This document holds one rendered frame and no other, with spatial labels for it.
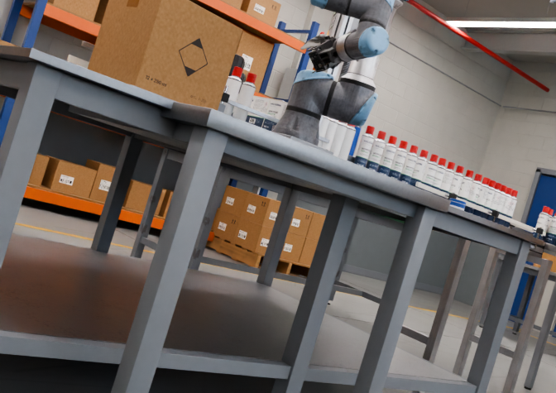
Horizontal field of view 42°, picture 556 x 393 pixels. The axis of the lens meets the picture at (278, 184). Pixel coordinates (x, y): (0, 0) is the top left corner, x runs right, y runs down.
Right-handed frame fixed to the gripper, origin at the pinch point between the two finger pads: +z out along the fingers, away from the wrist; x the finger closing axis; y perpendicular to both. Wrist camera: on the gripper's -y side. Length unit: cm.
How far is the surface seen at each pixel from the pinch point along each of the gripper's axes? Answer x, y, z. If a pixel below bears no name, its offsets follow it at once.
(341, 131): 41, -30, 53
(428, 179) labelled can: 87, -70, 66
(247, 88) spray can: 5.2, 3.1, 43.5
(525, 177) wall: 394, -580, 539
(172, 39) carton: -23.8, 41.7, -6.3
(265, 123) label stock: 26, -12, 74
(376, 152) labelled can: 59, -45, 58
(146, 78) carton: -18, 53, -6
